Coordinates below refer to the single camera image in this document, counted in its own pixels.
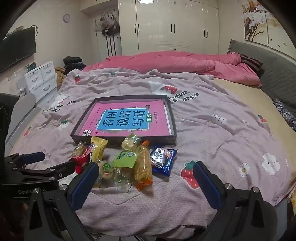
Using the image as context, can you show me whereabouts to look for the pink box lid tray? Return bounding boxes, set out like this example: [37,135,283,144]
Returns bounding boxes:
[70,94,178,146]

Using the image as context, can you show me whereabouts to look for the pale clear snack packet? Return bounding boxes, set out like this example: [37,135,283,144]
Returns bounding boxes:
[121,133,142,151]

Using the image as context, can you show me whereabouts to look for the dark hanging straps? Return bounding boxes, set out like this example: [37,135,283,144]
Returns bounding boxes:
[105,35,116,57]

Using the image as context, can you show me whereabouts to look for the dark clothes pile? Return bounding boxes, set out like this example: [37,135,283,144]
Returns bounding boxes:
[63,56,84,75]

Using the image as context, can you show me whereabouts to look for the white wardrobe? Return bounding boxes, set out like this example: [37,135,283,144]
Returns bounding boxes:
[118,0,219,57]

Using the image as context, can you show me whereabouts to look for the round cake packet green label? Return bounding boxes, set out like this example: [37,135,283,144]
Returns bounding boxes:
[94,160,116,188]

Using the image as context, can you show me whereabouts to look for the red long snack packet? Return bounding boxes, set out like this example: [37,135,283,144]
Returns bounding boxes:
[69,148,92,174]

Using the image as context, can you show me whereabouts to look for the dark striped pillow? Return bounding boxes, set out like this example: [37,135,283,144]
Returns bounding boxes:
[239,54,264,75]

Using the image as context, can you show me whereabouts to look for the clear packet of tan pastries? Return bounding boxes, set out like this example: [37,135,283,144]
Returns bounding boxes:
[70,141,87,158]

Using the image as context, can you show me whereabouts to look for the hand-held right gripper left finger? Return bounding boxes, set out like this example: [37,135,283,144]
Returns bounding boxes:
[23,162,100,241]

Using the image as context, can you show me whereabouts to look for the white drawer chest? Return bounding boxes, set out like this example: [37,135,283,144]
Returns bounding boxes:
[24,61,58,102]

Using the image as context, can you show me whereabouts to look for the yellow knitted cloth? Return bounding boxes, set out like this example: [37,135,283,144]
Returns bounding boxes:
[54,67,66,90]

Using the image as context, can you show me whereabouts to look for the beige bed sheet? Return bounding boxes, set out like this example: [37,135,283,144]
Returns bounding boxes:
[211,77,289,139]

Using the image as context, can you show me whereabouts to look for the pink book blue label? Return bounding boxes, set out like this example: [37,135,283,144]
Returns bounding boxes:
[77,101,173,137]

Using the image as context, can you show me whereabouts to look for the tree blossom wall mural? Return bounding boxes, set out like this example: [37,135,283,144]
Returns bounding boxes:
[242,0,292,54]

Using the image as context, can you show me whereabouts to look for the black television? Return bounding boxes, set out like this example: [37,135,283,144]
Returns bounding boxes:
[0,27,37,73]

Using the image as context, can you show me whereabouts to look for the pink quilt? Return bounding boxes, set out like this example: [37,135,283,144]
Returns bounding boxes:
[82,51,263,88]

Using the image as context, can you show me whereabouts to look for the grey padded headboard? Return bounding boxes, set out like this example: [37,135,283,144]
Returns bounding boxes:
[228,39,296,130]

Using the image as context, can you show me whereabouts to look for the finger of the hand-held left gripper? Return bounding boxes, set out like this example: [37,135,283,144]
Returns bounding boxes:
[5,151,46,168]
[14,160,78,179]

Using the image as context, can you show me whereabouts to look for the dark patterned cloth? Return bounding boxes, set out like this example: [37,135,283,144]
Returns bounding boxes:
[273,98,296,132]

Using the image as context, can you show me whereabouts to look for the orange egg roll packet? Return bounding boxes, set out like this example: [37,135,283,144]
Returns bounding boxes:
[133,140,154,191]

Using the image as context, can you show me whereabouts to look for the pink strawberry printed blanket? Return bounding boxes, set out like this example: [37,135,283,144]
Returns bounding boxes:
[9,68,294,241]

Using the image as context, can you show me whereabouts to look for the hanging hats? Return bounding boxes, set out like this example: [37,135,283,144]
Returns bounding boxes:
[98,14,120,37]

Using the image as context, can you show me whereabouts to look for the yellow long snack packet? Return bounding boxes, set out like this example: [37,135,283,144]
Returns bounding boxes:
[90,136,108,163]

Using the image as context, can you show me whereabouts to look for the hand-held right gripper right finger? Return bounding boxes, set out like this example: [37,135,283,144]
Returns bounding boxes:
[193,161,280,241]

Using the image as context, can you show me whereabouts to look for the grey chair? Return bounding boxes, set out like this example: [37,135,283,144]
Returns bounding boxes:
[6,93,42,149]

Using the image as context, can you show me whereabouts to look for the blue cookie packet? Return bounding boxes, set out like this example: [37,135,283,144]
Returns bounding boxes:
[150,146,178,178]

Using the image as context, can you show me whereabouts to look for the green label snack packet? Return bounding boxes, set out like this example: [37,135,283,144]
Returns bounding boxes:
[112,149,137,193]

